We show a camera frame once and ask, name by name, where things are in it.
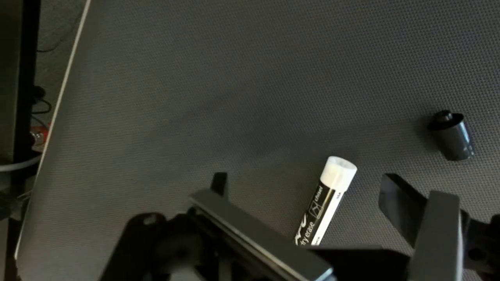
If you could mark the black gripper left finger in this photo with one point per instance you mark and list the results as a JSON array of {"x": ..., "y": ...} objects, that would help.
[{"x": 253, "y": 240}]

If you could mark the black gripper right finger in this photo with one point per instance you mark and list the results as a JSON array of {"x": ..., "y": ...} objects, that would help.
[{"x": 432, "y": 225}]

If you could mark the white black dry-erase marker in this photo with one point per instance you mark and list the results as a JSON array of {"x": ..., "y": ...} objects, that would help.
[{"x": 335, "y": 179}]

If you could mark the black marker cap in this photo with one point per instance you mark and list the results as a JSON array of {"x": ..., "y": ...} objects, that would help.
[{"x": 452, "y": 134}]

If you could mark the dark grey chair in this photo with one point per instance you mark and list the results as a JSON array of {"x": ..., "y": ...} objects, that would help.
[{"x": 160, "y": 95}]

